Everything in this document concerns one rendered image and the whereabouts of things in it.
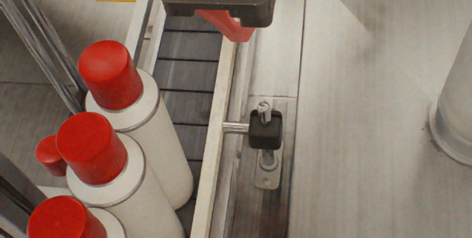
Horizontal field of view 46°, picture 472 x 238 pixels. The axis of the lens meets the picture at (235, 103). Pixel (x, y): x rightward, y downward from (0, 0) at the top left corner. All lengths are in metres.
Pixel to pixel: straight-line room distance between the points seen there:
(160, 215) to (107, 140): 0.11
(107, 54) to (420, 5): 0.38
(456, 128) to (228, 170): 0.20
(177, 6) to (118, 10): 0.39
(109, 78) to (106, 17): 0.38
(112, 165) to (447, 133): 0.31
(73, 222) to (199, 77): 0.31
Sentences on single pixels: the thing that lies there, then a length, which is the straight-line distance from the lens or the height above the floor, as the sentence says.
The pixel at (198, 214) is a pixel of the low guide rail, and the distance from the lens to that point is 0.48.
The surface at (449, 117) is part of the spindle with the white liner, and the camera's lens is 0.51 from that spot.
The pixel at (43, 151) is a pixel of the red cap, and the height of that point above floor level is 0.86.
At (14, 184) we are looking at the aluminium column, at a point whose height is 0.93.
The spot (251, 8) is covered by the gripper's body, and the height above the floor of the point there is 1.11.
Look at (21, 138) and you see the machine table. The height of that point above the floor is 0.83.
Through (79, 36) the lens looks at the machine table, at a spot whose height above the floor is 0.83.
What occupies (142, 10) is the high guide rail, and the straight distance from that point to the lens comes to 0.54.
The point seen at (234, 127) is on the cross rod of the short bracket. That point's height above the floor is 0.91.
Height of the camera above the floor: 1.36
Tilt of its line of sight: 59 degrees down
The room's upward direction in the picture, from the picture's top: 10 degrees counter-clockwise
